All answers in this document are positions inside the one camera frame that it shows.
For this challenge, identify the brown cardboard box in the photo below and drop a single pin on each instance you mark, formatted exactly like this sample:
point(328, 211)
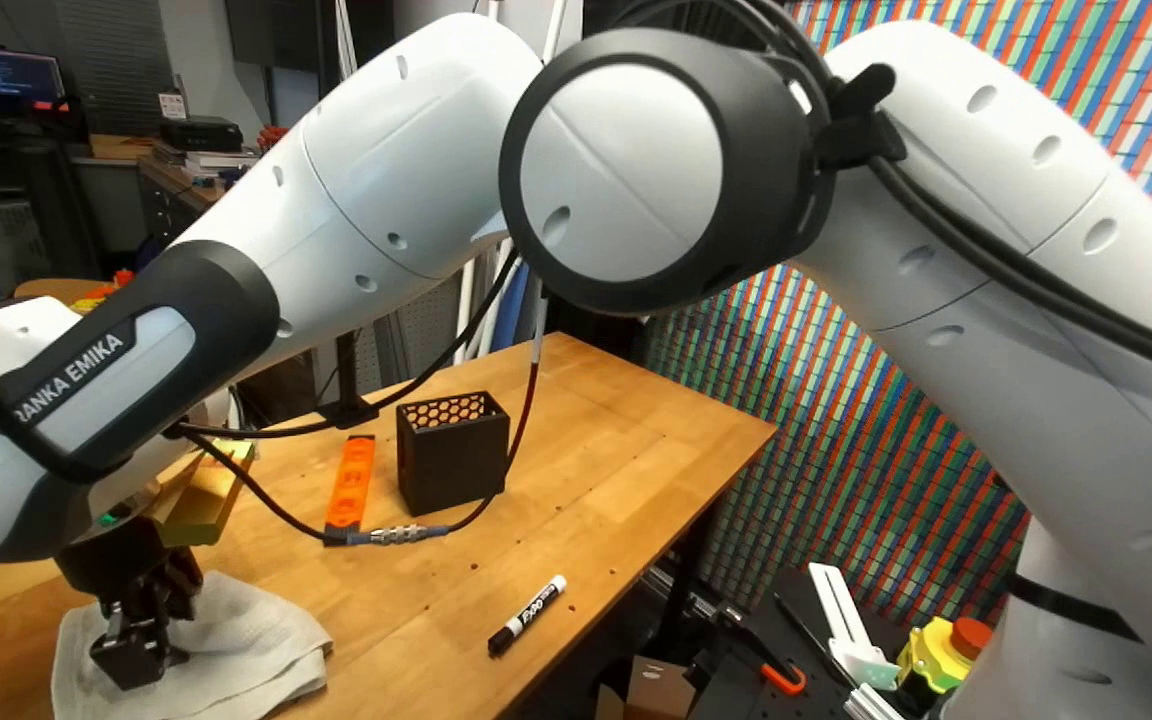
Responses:
point(662, 690)

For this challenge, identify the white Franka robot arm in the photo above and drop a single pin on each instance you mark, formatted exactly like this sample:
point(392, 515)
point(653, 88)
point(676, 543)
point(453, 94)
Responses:
point(390, 200)

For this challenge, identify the orange black bar clamp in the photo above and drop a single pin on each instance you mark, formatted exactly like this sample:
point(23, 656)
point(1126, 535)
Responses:
point(782, 677)

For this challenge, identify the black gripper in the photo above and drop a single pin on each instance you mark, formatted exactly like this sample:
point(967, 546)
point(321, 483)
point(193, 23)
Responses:
point(136, 572)

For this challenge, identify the white slotted plastic bracket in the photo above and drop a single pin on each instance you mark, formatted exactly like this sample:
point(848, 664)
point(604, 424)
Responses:
point(848, 625)

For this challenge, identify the yellow green red toy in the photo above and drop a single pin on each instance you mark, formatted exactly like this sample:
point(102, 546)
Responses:
point(946, 652)

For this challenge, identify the white cloth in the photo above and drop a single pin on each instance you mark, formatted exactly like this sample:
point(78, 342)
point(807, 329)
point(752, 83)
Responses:
point(243, 652)

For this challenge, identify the multicoloured woven curtain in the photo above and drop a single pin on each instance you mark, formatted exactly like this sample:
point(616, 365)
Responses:
point(868, 440)

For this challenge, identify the black open box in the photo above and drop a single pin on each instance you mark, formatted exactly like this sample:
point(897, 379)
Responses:
point(453, 454)

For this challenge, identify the orange black spirit level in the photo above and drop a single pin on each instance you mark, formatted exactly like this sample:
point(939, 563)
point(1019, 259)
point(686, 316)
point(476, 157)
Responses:
point(354, 483)

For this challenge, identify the black marker white label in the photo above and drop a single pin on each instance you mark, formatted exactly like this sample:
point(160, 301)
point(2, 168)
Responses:
point(528, 615)

